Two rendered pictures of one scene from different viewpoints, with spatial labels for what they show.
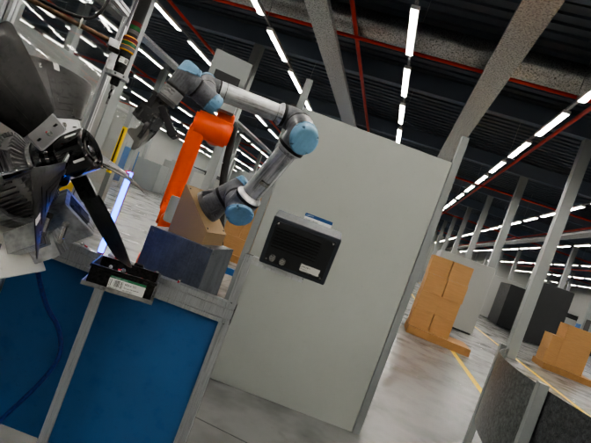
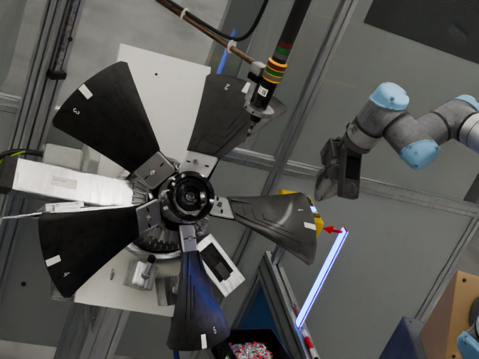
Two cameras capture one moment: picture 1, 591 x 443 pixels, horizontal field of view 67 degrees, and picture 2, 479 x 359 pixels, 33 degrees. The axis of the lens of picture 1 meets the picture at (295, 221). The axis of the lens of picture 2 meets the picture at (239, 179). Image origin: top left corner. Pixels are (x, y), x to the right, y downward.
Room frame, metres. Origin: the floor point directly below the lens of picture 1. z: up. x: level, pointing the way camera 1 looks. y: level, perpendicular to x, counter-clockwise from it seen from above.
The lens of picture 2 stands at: (0.66, -0.95, 2.10)
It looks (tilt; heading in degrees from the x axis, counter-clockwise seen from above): 26 degrees down; 67
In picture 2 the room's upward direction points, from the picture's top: 23 degrees clockwise
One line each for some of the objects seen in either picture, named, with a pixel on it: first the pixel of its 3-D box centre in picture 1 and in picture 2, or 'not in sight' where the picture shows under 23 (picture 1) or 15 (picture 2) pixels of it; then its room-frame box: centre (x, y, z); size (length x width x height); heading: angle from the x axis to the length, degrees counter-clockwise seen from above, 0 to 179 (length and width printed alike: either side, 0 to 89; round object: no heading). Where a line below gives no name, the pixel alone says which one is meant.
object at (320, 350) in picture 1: (332, 256); not in sight; (3.12, -0.33, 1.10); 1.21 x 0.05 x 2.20; 89
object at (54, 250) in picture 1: (47, 245); (171, 290); (1.31, 0.66, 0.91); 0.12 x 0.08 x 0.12; 89
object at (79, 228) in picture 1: (62, 219); (209, 266); (1.39, 0.68, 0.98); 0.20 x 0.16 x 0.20; 89
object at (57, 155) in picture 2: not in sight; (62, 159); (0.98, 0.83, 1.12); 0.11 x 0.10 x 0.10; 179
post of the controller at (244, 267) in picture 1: (240, 279); not in sight; (1.69, 0.12, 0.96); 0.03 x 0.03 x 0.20; 89
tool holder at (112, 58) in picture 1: (119, 61); (262, 90); (1.33, 0.66, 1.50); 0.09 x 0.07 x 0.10; 124
